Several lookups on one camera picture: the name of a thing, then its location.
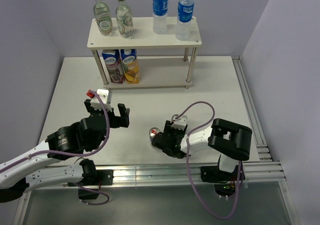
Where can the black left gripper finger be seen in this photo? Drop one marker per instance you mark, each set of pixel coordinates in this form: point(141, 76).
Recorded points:
point(123, 120)
point(89, 107)

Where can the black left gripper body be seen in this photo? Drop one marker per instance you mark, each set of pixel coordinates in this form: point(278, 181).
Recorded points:
point(114, 120)

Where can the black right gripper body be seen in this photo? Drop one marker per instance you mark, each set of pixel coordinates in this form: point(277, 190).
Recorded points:
point(173, 132)

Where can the glass soda bottle green cap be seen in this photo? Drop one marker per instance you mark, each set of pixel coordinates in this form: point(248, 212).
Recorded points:
point(103, 17)

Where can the water bottle blue label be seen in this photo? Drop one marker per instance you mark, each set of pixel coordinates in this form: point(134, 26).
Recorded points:
point(185, 11)
point(160, 12)

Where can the silver blue energy drink can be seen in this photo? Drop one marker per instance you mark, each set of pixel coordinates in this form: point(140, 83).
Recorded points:
point(174, 117)

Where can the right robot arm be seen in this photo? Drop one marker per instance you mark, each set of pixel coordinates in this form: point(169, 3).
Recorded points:
point(231, 140)

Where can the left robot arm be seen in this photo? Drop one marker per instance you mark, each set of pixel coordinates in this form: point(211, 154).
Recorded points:
point(63, 156)

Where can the white two-tier shelf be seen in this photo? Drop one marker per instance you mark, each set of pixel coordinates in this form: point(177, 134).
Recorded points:
point(173, 64)

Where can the purple grape juice carton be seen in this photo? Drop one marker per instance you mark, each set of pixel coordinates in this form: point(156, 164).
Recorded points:
point(113, 65)

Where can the yellow pineapple juice carton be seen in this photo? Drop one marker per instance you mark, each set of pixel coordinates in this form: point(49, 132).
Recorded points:
point(130, 65)

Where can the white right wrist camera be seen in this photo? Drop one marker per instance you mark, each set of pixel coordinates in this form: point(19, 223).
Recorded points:
point(180, 123)

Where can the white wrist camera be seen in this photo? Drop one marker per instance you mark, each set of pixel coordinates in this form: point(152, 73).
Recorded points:
point(100, 99)
point(180, 123)

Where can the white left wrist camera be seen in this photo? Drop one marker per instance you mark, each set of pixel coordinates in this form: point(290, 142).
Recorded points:
point(100, 99)

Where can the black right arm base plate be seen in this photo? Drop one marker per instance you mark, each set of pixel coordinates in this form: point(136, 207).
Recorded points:
point(212, 174)

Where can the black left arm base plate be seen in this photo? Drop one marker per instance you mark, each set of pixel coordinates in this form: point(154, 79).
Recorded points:
point(104, 178)

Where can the aluminium mounting rail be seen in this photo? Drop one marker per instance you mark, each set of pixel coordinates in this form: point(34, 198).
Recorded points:
point(151, 175)

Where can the aluminium side rail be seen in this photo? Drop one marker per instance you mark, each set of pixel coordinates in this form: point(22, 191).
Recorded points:
point(258, 135)

